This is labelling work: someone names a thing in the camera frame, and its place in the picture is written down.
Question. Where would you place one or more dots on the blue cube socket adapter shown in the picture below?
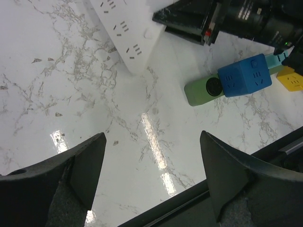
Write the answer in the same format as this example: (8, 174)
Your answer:
(245, 77)

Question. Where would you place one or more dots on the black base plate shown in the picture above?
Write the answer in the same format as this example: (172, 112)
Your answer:
(193, 207)

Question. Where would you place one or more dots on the green power strip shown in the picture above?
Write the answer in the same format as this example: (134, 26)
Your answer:
(209, 88)

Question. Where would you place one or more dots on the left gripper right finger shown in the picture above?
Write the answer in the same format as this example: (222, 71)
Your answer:
(274, 194)

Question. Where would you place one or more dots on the yellow cube socket adapter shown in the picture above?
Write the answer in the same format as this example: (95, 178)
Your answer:
(291, 80)

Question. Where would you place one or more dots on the white triangular power strip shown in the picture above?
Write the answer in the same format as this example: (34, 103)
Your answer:
(131, 28)

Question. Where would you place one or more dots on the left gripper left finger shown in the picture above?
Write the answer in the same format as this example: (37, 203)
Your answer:
(56, 192)

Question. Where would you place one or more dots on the teal plug adapter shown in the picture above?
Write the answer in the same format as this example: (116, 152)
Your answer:
(275, 60)

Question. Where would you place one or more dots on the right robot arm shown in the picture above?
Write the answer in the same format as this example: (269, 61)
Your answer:
(276, 23)

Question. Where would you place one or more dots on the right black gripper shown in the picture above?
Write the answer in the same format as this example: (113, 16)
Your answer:
(185, 16)

